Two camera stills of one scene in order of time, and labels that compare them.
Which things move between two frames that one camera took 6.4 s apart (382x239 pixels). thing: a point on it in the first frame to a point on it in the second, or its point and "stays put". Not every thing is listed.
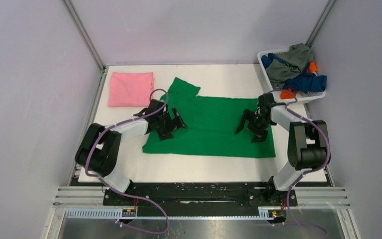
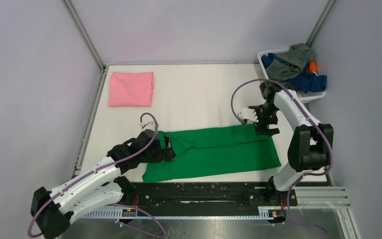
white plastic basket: x=300 y=97 stays put
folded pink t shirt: x=133 y=89 stays put
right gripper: x=261 y=134 stays put
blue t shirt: x=308 y=82 stays put
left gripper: x=177 y=123 to x=165 y=154
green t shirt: x=212 y=124 to x=207 y=150
